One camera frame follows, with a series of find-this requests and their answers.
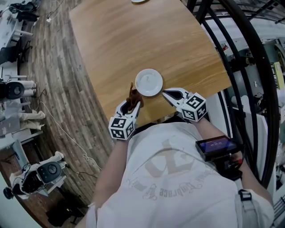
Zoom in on cream padded robot legs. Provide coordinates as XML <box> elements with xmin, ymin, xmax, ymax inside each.
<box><xmin>17</xmin><ymin>109</ymin><xmax>47</xmax><ymax>131</ymax></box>

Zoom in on grey shoulder strap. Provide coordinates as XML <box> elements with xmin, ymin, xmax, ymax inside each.
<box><xmin>234</xmin><ymin>188</ymin><xmax>254</xmax><ymax>228</ymax></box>

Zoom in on black device mount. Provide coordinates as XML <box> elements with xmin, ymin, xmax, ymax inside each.
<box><xmin>212</xmin><ymin>153</ymin><xmax>244</xmax><ymax>181</ymax></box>

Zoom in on white floor cable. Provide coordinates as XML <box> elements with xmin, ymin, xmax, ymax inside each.
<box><xmin>38</xmin><ymin>100</ymin><xmax>102</xmax><ymax>171</ymax></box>

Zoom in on person's white t-shirt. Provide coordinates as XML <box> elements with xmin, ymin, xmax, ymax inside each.
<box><xmin>85</xmin><ymin>122</ymin><xmax>276</xmax><ymax>228</ymax></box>

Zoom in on yellow-green box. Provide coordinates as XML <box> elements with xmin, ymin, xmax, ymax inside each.
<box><xmin>273</xmin><ymin>61</ymin><xmax>281</xmax><ymax>89</ymax></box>

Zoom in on person's right forearm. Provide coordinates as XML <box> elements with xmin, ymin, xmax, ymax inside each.
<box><xmin>193</xmin><ymin>119</ymin><xmax>275</xmax><ymax>216</ymax></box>

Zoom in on brown cloth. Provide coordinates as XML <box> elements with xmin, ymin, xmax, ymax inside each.
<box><xmin>124</xmin><ymin>81</ymin><xmax>144</xmax><ymax>112</ymax></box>

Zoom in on person's left forearm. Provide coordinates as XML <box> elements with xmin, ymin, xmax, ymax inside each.
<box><xmin>92</xmin><ymin>138</ymin><xmax>132</xmax><ymax>209</ymax></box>

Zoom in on black screen device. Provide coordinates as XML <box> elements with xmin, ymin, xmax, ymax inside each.
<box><xmin>195</xmin><ymin>135</ymin><xmax>238</xmax><ymax>163</ymax></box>

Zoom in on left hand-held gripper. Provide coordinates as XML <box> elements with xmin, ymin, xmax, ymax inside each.
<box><xmin>108</xmin><ymin>99</ymin><xmax>142</xmax><ymax>141</ymax></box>

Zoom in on black office chair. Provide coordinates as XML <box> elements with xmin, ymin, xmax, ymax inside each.
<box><xmin>0</xmin><ymin>45</ymin><xmax>31</xmax><ymax>66</ymax></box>
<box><xmin>45</xmin><ymin>195</ymin><xmax>88</xmax><ymax>225</ymax></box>

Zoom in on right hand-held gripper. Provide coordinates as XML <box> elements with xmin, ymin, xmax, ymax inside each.
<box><xmin>162</xmin><ymin>87</ymin><xmax>207</xmax><ymax>123</ymax></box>

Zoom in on white humanoid robot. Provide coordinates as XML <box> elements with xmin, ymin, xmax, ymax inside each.
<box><xmin>2</xmin><ymin>151</ymin><xmax>69</xmax><ymax>200</ymax></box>
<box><xmin>0</xmin><ymin>80</ymin><xmax>38</xmax><ymax>100</ymax></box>

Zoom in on white desk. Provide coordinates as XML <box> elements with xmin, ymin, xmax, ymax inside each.
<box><xmin>0</xmin><ymin>8</ymin><xmax>34</xmax><ymax>49</ymax></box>

